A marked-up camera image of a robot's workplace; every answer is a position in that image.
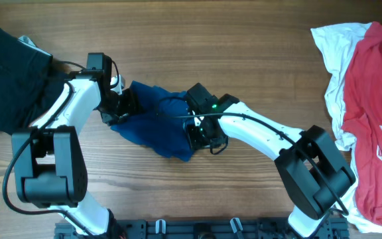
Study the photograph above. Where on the black shorts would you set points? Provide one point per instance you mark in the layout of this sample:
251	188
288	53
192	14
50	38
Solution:
30	83

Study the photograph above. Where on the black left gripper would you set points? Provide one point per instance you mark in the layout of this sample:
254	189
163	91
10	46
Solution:
125	108

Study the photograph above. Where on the white t-shirt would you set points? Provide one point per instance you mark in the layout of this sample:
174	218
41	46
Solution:
337	44

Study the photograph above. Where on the blue polo shirt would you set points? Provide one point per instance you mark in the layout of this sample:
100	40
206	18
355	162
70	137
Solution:
158	126

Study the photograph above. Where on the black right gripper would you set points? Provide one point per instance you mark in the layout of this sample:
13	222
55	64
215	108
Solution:
193	137

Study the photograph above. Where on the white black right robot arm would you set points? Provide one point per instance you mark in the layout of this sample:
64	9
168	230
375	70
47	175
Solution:
314	172

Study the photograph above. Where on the red printed t-shirt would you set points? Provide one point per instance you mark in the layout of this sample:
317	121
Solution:
363	119

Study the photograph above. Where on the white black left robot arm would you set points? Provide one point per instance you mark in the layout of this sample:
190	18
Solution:
48	164

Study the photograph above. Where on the light grey garment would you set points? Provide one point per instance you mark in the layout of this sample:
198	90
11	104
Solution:
29	43

